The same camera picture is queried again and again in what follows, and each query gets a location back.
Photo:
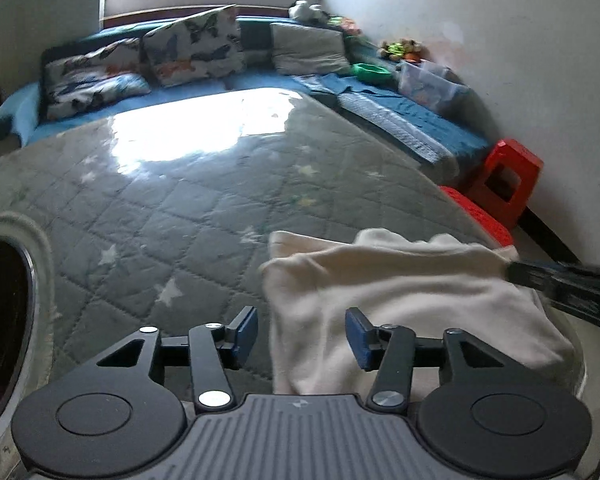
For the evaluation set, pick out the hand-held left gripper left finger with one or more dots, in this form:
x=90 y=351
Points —
x=246 y=332

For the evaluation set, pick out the green basin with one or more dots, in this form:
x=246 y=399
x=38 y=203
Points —
x=372 y=72

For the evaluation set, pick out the cream garment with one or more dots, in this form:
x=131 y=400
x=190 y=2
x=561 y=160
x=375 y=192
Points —
x=405 y=280

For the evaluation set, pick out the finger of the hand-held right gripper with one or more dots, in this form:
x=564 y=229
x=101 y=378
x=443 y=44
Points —
x=560 y=285

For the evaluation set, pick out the blue quilted sofa mat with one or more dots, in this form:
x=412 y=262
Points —
x=405 y=120

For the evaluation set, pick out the butterfly pillow lying flat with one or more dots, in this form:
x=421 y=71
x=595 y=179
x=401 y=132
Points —
x=95 y=95

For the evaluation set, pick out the panda plush toy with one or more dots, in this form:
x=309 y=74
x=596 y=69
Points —
x=305 y=10

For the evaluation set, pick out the grey pillow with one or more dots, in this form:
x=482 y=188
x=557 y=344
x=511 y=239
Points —
x=305 y=50

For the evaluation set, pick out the colourful plush toy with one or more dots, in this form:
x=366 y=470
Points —
x=344 y=25

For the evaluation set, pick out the clear plastic storage box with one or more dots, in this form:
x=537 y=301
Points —
x=430 y=87

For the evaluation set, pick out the butterfly print pillow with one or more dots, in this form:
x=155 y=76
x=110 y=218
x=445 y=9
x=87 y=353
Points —
x=195 y=45
x=90 y=60

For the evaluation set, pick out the red plastic stool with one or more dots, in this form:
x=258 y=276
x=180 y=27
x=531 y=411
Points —
x=480 y=217
x=515 y=152

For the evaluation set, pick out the dark teal sofa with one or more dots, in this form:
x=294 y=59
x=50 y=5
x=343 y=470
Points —
x=255 y=40

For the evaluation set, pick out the round black heater plate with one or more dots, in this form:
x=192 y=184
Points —
x=2 y=320

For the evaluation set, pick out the brown plush toy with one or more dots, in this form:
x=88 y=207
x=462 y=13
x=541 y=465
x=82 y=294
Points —
x=413 y=47

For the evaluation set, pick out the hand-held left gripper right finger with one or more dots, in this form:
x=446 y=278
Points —
x=360 y=337

